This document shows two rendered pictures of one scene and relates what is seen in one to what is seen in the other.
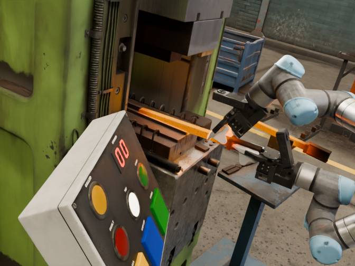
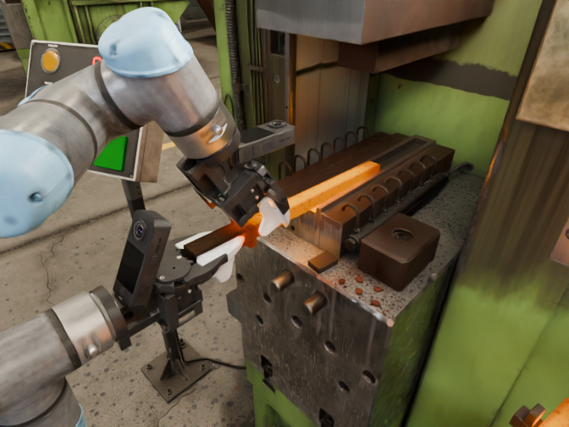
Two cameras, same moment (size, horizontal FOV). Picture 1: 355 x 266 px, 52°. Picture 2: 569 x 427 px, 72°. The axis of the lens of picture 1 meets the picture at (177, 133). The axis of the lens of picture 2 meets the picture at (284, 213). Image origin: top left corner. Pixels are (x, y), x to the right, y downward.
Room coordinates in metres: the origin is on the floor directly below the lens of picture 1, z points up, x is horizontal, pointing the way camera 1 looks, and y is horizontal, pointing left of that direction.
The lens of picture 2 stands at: (1.26, -0.60, 1.37)
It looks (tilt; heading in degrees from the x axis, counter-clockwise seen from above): 34 degrees down; 110
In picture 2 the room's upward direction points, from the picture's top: straight up
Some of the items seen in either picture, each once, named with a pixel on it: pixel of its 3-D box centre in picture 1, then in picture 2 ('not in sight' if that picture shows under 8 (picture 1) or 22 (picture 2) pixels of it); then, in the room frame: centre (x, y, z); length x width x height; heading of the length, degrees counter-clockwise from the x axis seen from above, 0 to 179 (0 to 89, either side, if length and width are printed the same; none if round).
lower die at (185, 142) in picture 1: (133, 122); (364, 179); (1.17, 0.16, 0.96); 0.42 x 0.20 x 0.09; 65
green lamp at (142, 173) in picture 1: (142, 176); not in sight; (0.64, 0.05, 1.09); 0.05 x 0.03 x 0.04; 155
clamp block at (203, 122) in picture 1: (193, 124); (399, 249); (1.27, -0.05, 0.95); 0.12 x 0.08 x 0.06; 65
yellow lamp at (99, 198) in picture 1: (98, 199); (50, 60); (0.44, 0.10, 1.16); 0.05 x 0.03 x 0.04; 155
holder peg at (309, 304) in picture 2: (213, 162); (313, 304); (1.15, -0.15, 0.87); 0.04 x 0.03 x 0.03; 65
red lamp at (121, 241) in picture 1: (121, 241); not in sight; (0.44, 0.06, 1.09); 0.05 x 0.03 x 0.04; 155
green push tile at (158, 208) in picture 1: (158, 211); (112, 152); (0.64, 0.01, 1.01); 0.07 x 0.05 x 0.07; 0
